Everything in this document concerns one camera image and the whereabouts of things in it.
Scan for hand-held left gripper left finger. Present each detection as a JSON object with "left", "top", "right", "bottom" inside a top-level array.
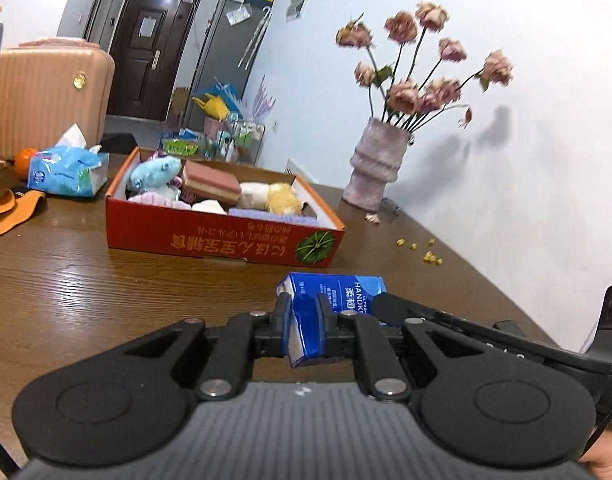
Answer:
[{"left": 126, "top": 294, "right": 293, "bottom": 402}]

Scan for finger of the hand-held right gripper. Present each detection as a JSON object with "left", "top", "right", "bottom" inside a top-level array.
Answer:
[{"left": 373, "top": 292, "right": 612, "bottom": 376}]

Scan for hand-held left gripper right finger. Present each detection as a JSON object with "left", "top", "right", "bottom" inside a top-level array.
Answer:
[{"left": 317, "top": 296, "right": 487, "bottom": 403}]

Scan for blue handkerchief tissue packet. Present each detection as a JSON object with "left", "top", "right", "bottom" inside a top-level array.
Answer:
[{"left": 277, "top": 272, "right": 387, "bottom": 368}]

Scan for red cardboard box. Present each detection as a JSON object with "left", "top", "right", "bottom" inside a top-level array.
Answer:
[{"left": 105, "top": 147, "right": 346, "bottom": 267}]

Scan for purple towel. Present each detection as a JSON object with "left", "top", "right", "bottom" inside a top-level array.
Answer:
[{"left": 228, "top": 207, "right": 318, "bottom": 226}]

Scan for white and yellow plush sheep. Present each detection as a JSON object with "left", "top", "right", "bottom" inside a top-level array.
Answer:
[{"left": 235, "top": 182, "right": 304, "bottom": 216}]

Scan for pink and brown sponge block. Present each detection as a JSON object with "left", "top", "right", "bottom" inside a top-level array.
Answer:
[{"left": 181, "top": 160, "right": 243, "bottom": 206}]

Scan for light blue plush toy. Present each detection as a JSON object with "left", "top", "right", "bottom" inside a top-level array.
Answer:
[{"left": 126, "top": 155, "right": 183, "bottom": 196}]

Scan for blue soft tissue pack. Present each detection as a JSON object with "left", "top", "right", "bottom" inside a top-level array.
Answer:
[{"left": 27, "top": 123, "right": 110, "bottom": 198}]

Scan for person's right hand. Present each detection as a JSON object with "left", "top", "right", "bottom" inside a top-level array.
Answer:
[{"left": 581, "top": 425, "right": 612, "bottom": 480}]

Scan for yellow crumbs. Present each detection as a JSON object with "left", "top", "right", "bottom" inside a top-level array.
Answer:
[{"left": 395, "top": 237, "right": 444, "bottom": 266}]

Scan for pink ribbed vase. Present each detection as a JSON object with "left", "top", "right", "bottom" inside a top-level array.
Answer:
[{"left": 342, "top": 117, "right": 416, "bottom": 212}]

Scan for lavender fuzzy cloth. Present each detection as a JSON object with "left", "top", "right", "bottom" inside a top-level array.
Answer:
[{"left": 127, "top": 192, "right": 192, "bottom": 211}]

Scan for green packet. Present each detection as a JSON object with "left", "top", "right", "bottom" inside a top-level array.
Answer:
[{"left": 162, "top": 137, "right": 201, "bottom": 157}]

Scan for blue and yellow bag pile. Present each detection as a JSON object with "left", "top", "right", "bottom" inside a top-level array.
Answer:
[{"left": 192, "top": 80, "right": 244, "bottom": 121}]

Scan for brown cardboard box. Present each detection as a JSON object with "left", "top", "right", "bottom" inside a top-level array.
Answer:
[{"left": 167, "top": 87, "right": 189, "bottom": 128}]

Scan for dried pink roses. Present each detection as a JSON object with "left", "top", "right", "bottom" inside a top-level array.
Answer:
[{"left": 335, "top": 1, "right": 514, "bottom": 133}]

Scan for grey refrigerator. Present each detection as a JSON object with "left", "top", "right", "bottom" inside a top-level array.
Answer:
[{"left": 183, "top": 0, "right": 273, "bottom": 126}]

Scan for white folded umbrella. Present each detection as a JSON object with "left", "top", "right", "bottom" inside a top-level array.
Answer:
[{"left": 238, "top": 7, "right": 273, "bottom": 68}]

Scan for dark brown entrance door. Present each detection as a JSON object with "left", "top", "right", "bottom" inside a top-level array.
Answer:
[{"left": 106, "top": 0, "right": 202, "bottom": 122}]

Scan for orange fruit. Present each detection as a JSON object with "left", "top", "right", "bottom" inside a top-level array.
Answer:
[{"left": 13, "top": 147, "right": 39, "bottom": 181}]

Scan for pink ribbed suitcase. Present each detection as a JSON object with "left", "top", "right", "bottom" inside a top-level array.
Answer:
[{"left": 0, "top": 39, "right": 116, "bottom": 161}]

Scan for wire storage rack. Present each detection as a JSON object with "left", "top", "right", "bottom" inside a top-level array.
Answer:
[{"left": 206, "top": 115, "right": 267, "bottom": 163}]

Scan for wall picture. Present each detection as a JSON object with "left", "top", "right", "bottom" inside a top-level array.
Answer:
[{"left": 285, "top": 0, "right": 314, "bottom": 23}]

